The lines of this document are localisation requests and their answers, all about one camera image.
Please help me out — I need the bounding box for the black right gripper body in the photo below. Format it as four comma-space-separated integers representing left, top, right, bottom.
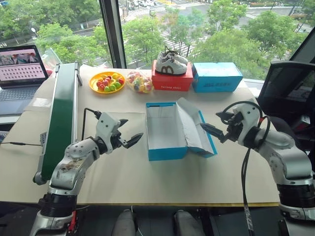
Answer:
222, 112, 244, 145

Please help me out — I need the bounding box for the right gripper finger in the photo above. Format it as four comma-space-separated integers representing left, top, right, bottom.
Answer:
200, 122, 225, 144
216, 111, 233, 124

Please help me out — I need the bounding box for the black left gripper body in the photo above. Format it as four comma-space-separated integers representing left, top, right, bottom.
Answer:
108, 124, 128, 152

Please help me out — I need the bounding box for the closed blue shoebox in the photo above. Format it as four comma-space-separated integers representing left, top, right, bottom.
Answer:
191, 62, 244, 93

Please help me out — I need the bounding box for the open blue shoebox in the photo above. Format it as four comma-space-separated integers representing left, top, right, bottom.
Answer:
145, 97, 218, 162

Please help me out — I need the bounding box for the red shoebox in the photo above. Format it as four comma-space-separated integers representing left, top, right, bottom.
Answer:
151, 59, 194, 92

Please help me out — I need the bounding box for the beige paper table cover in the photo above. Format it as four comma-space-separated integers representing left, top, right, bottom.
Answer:
0, 65, 281, 206

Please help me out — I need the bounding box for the clear bag of colourful balls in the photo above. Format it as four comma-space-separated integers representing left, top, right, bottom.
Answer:
126, 70, 155, 95

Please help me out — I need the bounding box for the yellow plastic plate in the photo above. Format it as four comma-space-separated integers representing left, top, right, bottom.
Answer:
89, 71, 126, 94

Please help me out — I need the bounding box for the green conveyor belt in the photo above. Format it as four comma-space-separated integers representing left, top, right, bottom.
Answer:
33, 62, 83, 186

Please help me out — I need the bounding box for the black office chair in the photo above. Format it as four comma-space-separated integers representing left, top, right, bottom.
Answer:
257, 60, 315, 158

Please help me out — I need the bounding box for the white shoe with brown logo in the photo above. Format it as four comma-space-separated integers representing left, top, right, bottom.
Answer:
161, 46, 189, 65

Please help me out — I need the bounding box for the pair of white sneakers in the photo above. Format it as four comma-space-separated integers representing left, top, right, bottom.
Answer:
155, 53, 189, 75

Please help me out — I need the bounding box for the grey rounded shape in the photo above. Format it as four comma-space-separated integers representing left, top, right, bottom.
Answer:
112, 209, 136, 236
174, 209, 206, 236

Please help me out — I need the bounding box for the grey laptop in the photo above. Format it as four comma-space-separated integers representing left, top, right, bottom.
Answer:
0, 45, 50, 117

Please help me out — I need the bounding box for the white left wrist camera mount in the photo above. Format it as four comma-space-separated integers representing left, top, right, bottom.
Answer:
95, 112, 122, 144

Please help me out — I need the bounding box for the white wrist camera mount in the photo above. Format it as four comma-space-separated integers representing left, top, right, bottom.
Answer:
95, 112, 122, 144
232, 99, 263, 146

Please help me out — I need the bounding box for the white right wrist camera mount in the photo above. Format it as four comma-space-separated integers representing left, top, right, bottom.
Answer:
232, 99, 263, 146

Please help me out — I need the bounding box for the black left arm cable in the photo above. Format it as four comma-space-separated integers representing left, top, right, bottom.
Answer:
81, 107, 103, 143

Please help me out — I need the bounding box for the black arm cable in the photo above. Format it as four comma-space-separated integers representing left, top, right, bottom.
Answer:
222, 100, 272, 236
81, 107, 103, 143

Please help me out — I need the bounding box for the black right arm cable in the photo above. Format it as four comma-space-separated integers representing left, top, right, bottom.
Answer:
222, 100, 272, 236

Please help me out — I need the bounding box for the dark window frame post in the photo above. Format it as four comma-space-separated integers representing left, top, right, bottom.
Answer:
99, 0, 127, 70
288, 27, 315, 62

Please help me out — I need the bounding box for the thin black table cable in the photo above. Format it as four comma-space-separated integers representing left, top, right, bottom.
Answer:
0, 141, 43, 147

